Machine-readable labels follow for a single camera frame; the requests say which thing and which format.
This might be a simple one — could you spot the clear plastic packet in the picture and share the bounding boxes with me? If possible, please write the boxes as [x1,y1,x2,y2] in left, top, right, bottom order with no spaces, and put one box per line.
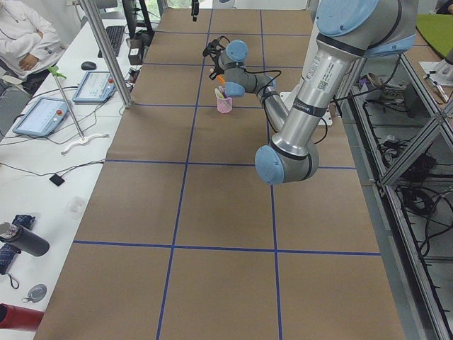
[64,196,86,220]

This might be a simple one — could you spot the green highlighter pen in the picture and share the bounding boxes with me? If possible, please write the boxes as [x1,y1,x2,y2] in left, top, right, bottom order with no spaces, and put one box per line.
[215,89,224,98]

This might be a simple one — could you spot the brown paper table mat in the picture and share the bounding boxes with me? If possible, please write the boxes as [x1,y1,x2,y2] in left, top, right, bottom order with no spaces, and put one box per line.
[36,9,404,339]

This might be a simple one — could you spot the blue teach pendant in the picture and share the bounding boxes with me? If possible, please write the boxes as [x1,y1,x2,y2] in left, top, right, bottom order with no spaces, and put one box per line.
[72,70,116,104]
[13,98,69,137]

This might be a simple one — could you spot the near blue teach pendant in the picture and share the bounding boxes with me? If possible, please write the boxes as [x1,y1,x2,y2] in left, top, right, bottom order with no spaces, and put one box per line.
[13,98,69,137]

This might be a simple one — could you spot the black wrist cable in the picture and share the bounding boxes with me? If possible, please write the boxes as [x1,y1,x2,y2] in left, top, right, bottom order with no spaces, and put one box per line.
[243,69,330,145]

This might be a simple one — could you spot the small black square device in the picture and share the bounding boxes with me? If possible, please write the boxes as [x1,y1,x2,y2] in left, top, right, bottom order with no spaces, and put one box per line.
[49,174,65,186]

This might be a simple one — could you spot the red bottle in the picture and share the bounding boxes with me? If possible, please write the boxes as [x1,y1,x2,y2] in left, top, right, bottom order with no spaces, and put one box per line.
[1,303,44,332]

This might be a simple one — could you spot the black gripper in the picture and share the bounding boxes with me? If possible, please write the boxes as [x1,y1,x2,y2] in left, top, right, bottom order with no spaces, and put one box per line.
[190,0,227,80]

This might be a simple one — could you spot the round metal key tag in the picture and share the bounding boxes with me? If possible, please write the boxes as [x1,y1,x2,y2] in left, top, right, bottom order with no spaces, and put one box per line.
[21,283,47,303]

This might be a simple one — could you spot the metal rod white stand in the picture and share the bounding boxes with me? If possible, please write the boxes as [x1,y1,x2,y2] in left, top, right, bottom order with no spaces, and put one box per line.
[47,66,109,156]

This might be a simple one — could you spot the black computer mouse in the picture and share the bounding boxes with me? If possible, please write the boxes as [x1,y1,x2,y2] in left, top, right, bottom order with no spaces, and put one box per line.
[81,61,97,71]

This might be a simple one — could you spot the aluminium frame post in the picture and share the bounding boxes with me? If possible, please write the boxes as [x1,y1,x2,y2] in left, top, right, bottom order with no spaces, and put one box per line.
[79,0,132,108]

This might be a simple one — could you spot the far blue teach pendant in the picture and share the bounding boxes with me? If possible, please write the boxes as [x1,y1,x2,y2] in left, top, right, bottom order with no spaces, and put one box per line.
[72,70,116,104]

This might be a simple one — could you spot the dark brown box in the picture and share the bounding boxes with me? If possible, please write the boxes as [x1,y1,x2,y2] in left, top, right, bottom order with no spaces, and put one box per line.
[127,30,154,66]

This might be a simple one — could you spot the black water bottle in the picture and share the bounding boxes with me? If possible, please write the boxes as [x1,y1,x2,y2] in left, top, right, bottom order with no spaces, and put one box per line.
[1,222,50,256]

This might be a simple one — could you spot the seated person white hoodie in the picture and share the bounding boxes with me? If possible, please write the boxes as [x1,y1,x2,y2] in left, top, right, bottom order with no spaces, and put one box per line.
[1,1,64,95]

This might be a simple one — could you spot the black keyboard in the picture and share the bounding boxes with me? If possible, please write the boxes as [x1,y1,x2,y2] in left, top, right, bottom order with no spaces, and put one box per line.
[105,25,125,57]

